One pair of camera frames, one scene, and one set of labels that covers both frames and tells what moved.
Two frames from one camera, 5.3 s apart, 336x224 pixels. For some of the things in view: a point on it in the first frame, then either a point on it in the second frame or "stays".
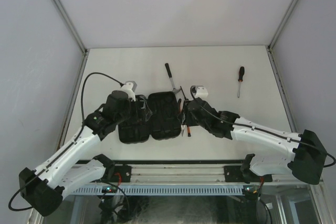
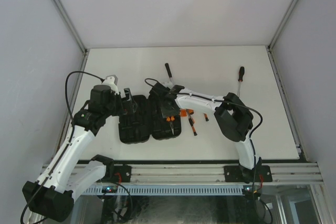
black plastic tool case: [157, 116] stays
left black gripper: [144, 113] → [131, 105]
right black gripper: [187, 114] → [166, 113]
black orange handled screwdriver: [241, 78] stays
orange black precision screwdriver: [189, 131] → [191, 123]
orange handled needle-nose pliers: [182, 116] → [171, 119]
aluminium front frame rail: [161, 174] stays
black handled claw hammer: [175, 90] stays
